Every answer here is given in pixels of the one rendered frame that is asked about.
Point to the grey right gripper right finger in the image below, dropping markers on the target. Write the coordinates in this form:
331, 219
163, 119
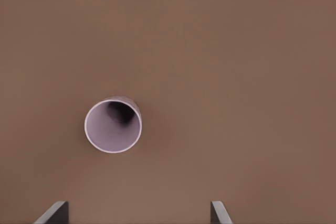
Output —
219, 214

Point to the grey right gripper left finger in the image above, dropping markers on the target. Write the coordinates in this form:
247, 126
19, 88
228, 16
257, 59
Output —
55, 214

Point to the purple cup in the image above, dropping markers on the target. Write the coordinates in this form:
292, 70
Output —
110, 137

